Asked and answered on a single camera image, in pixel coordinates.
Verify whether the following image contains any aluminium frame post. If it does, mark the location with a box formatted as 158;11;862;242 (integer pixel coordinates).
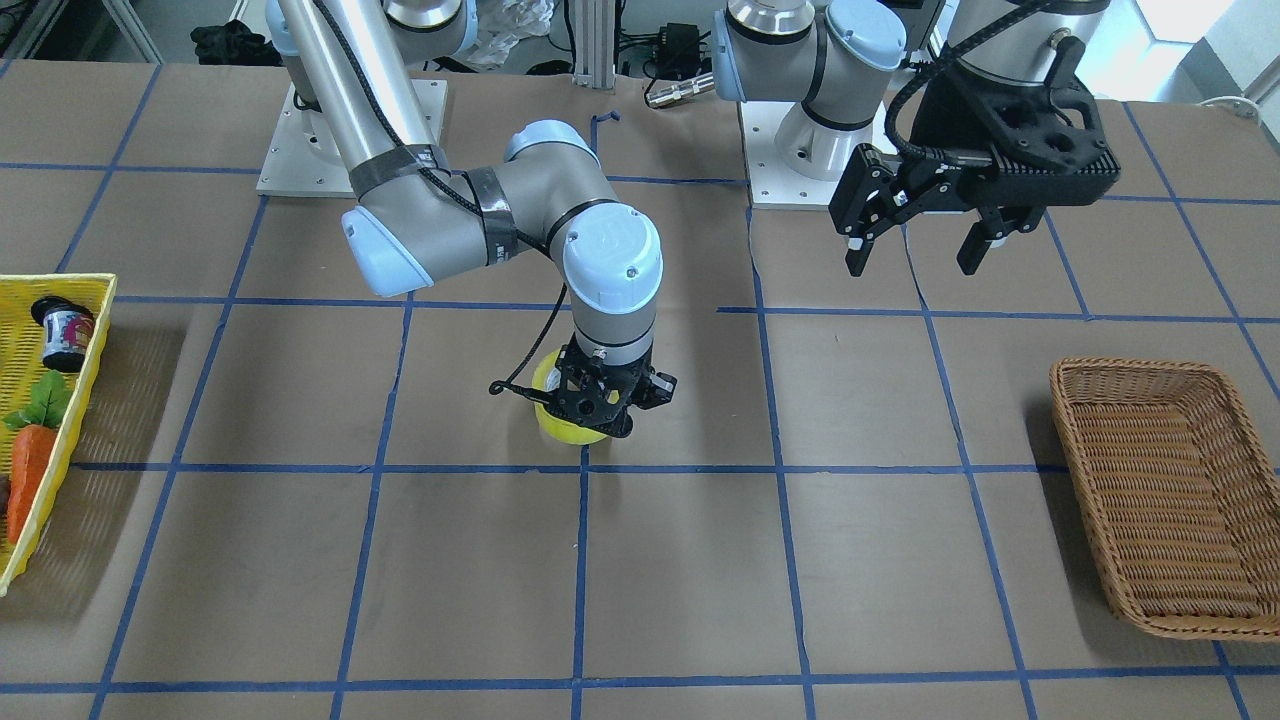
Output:
567;1;618;91

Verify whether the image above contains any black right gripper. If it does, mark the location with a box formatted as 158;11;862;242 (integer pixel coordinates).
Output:
545;345;678;439

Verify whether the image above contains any orange toy carrot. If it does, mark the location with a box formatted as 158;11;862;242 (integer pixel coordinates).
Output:
3;370;72;544

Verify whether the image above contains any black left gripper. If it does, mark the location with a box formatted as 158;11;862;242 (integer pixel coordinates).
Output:
828;35;1121;277

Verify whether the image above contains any brown wicker basket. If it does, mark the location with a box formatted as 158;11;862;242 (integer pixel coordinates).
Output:
1050;357;1279;643

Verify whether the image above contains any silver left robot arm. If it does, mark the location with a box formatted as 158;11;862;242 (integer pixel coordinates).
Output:
710;1;1121;277

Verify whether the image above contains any small printed can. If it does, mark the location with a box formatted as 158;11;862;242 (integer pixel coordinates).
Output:
29;295;96;374

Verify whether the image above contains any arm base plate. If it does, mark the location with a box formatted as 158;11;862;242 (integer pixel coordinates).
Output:
256;79;449;197
739;101;893;211

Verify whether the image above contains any yellow plastic basket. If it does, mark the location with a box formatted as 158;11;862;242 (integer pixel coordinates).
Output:
1;273;116;594

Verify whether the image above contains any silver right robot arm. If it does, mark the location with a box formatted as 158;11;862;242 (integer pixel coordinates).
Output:
266;1;676;438

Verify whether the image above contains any yellow tape roll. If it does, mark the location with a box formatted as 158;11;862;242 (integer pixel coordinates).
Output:
532;351;605;446

